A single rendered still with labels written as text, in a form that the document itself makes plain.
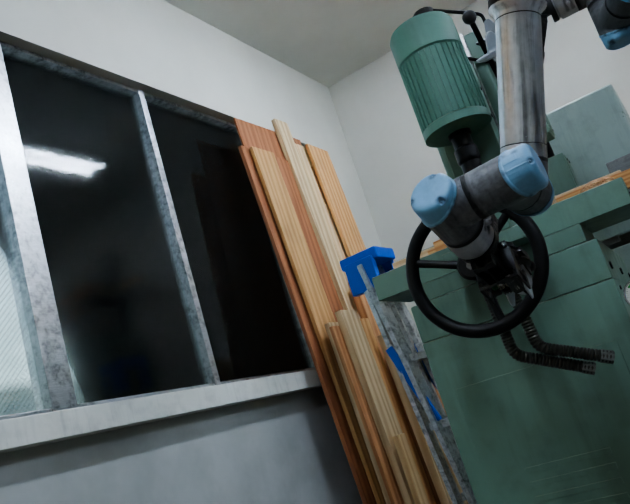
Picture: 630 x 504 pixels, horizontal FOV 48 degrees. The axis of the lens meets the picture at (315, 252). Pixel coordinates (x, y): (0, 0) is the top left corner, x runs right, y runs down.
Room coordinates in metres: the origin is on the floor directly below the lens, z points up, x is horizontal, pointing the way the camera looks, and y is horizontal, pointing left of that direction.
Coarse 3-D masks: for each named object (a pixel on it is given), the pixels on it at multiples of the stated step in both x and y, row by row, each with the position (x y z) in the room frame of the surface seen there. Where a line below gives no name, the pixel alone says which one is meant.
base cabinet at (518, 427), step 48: (576, 336) 1.50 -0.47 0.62; (624, 336) 1.47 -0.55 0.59; (480, 384) 1.60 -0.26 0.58; (528, 384) 1.56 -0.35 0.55; (576, 384) 1.52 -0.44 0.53; (624, 384) 1.48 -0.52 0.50; (480, 432) 1.62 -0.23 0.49; (528, 432) 1.57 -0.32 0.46; (576, 432) 1.53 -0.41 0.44; (624, 432) 1.49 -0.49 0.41; (480, 480) 1.63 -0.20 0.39; (528, 480) 1.59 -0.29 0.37; (576, 480) 1.55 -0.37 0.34; (624, 480) 1.51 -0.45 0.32
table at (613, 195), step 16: (592, 192) 1.44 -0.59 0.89; (608, 192) 1.43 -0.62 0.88; (624, 192) 1.42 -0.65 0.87; (560, 208) 1.47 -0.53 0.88; (576, 208) 1.46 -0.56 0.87; (592, 208) 1.45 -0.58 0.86; (608, 208) 1.44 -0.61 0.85; (624, 208) 1.45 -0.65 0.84; (544, 224) 1.49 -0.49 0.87; (560, 224) 1.48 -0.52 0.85; (576, 224) 1.47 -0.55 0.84; (592, 224) 1.53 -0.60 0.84; (608, 224) 1.60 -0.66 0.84; (512, 240) 1.43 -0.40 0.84; (528, 240) 1.48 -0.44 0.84; (432, 256) 1.60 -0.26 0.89; (448, 256) 1.49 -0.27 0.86; (400, 272) 1.64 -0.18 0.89; (432, 272) 1.61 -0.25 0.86; (448, 272) 1.59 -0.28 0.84; (384, 288) 1.66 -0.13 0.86; (400, 288) 1.65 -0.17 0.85
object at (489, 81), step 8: (472, 32) 1.82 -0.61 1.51; (472, 40) 1.82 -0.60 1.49; (472, 48) 1.82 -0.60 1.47; (480, 48) 1.82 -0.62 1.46; (472, 56) 1.83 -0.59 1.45; (480, 56) 1.82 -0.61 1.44; (480, 64) 1.82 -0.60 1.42; (488, 64) 1.82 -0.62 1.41; (480, 72) 1.83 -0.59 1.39; (488, 72) 1.82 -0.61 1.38; (488, 80) 1.82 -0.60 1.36; (496, 80) 1.83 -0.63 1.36; (488, 88) 1.82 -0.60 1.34; (496, 88) 1.82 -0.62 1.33; (488, 96) 1.83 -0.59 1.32; (496, 96) 1.82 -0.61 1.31; (496, 104) 1.82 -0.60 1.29; (496, 112) 1.83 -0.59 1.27; (440, 152) 1.91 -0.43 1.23; (448, 168) 1.90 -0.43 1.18; (448, 176) 1.91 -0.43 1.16
